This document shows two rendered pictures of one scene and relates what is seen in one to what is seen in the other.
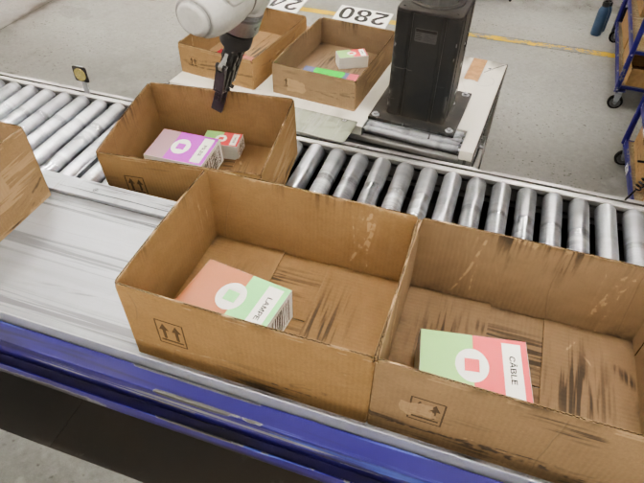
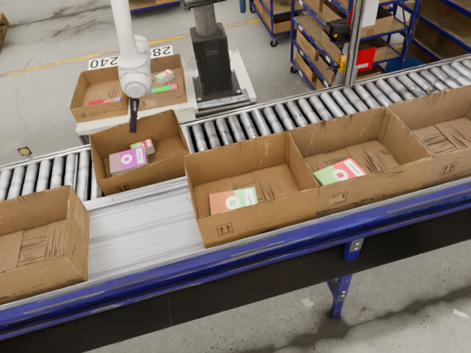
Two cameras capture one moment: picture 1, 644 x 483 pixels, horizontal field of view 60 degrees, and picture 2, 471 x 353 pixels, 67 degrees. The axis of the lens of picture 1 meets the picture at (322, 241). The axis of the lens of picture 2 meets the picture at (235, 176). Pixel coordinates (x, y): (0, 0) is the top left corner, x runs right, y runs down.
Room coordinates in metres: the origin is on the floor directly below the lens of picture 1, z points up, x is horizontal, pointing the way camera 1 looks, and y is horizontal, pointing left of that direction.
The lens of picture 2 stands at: (-0.12, 0.46, 1.91)
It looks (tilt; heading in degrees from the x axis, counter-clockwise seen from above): 47 degrees down; 334
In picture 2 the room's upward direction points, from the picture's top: 9 degrees counter-clockwise
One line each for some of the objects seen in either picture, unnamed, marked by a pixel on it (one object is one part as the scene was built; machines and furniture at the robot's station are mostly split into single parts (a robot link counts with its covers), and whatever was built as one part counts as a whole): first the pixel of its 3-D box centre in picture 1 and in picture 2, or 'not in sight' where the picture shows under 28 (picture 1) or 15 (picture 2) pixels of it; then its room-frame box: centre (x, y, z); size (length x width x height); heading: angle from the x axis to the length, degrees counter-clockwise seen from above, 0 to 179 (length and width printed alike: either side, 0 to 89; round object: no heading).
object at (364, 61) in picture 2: not in sight; (359, 61); (1.06, -0.95, 0.85); 0.16 x 0.01 x 0.13; 72
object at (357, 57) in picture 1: (352, 59); (165, 77); (1.78, -0.09, 0.78); 0.10 x 0.06 x 0.05; 103
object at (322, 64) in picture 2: not in sight; (347, 68); (1.57, -1.42, 0.39); 0.40 x 0.30 x 0.10; 162
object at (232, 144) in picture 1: (223, 145); (142, 148); (1.23, 0.27, 0.80); 0.10 x 0.06 x 0.05; 79
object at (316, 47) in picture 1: (336, 60); (160, 80); (1.72, -0.04, 0.80); 0.38 x 0.28 x 0.10; 157
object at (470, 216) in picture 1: (463, 243); (282, 138); (0.95, -0.34, 0.72); 0.52 x 0.05 x 0.05; 162
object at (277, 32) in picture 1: (245, 42); (103, 92); (1.84, 0.27, 0.80); 0.38 x 0.28 x 0.10; 155
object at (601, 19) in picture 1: (603, 15); (242, 1); (3.83, -1.90, 0.12); 0.15 x 0.09 x 0.24; 160
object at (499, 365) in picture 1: (470, 378); (340, 181); (0.46, -0.23, 0.92); 0.16 x 0.11 x 0.07; 82
